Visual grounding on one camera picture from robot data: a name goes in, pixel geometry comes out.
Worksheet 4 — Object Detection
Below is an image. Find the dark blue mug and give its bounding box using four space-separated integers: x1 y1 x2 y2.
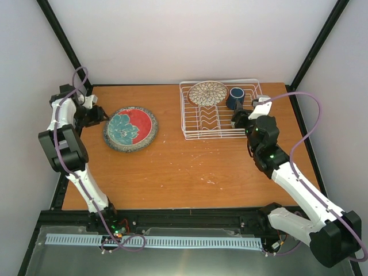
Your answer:
226 87 245 110

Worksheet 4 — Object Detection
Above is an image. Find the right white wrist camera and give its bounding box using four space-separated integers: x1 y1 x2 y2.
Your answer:
248 95 272 120

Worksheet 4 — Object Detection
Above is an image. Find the black frame post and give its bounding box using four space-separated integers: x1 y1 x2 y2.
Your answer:
289 0 351 90
36 0 93 90

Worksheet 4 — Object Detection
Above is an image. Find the red and teal plate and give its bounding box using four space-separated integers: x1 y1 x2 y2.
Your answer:
103 106 159 153

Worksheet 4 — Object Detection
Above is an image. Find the black frame post right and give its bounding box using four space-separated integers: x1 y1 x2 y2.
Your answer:
289 0 351 90

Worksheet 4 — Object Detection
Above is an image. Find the floral patterned plate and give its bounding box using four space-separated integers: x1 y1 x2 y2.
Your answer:
187 80 229 106

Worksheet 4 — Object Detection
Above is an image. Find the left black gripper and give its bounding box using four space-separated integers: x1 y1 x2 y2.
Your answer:
73 105 109 128

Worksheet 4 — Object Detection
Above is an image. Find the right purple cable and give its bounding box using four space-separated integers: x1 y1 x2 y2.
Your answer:
260 91 368 262

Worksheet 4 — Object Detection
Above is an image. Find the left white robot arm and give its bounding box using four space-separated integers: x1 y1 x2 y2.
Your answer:
38 84 120 232

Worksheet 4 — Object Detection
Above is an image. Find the white wire dish rack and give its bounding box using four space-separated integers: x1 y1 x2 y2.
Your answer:
179 79 263 140

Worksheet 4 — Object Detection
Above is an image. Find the light blue cable duct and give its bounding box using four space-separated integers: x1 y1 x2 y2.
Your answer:
44 233 262 251

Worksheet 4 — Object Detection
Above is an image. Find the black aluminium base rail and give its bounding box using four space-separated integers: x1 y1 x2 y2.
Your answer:
86 208 291 235

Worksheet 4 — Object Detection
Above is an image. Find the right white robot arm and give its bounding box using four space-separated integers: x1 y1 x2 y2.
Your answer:
231 100 363 267

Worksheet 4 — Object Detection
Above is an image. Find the black frame post left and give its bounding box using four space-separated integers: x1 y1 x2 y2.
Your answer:
36 0 93 90

